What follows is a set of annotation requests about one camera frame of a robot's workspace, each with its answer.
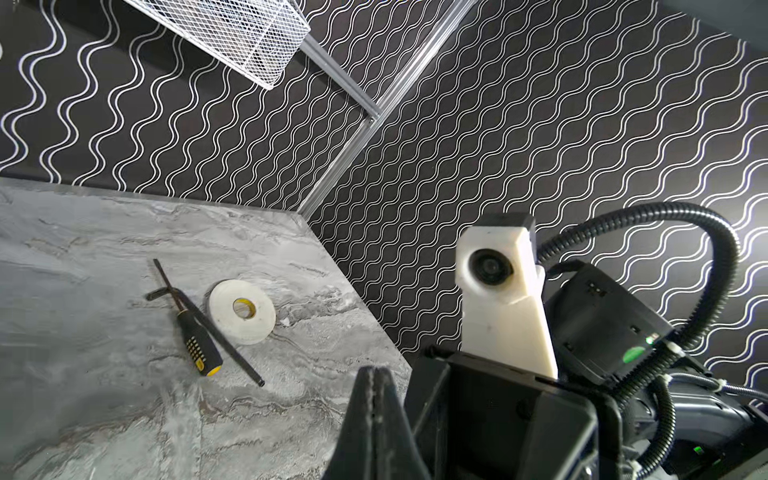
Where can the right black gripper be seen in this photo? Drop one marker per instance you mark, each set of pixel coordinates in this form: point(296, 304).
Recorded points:
point(472, 418)

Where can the black yellow screwdriver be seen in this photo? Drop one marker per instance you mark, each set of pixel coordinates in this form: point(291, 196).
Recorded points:
point(204, 354)

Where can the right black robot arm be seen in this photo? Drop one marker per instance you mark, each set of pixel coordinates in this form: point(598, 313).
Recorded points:
point(560, 368)

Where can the white mesh basket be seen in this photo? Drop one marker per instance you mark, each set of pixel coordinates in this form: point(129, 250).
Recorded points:
point(257, 39)

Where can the black hex key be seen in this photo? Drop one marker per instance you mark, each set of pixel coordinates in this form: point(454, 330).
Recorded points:
point(216, 335)

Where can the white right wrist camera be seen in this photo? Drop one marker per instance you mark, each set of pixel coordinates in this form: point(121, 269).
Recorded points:
point(501, 284)

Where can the white tape roll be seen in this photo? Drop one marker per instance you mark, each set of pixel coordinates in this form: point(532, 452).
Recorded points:
point(241, 311)

